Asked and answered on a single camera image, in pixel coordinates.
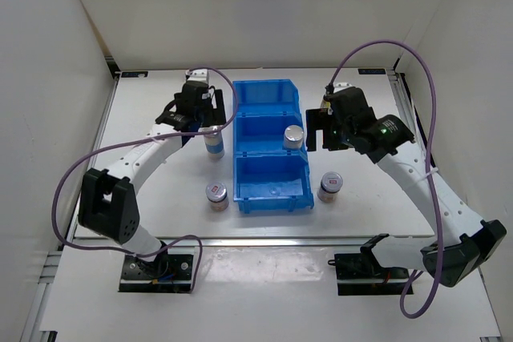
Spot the white jar silver lid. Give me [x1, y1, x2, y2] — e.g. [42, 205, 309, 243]
[283, 125, 304, 150]
[201, 126, 224, 160]

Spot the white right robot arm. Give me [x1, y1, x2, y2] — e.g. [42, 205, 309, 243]
[306, 86, 507, 288]

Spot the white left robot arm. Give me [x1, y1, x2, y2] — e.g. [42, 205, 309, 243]
[78, 80, 226, 278]

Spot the blue plastic compartment bin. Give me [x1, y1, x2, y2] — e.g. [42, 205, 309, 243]
[232, 79, 314, 214]

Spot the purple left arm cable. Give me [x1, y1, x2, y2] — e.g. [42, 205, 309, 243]
[51, 67, 241, 294]

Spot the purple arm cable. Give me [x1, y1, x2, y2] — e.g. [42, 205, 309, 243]
[51, 67, 241, 294]
[327, 39, 442, 319]

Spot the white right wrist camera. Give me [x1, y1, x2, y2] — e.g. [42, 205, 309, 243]
[323, 82, 353, 99]

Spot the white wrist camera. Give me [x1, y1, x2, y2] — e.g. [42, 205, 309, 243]
[185, 69, 209, 85]
[323, 82, 353, 99]

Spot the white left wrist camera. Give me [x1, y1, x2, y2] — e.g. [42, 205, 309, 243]
[185, 69, 209, 85]

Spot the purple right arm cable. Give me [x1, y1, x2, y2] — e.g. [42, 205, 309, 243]
[327, 39, 442, 319]

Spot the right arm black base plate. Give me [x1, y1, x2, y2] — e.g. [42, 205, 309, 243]
[328, 253, 410, 296]

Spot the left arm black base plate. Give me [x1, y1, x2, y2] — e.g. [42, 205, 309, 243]
[118, 248, 195, 294]

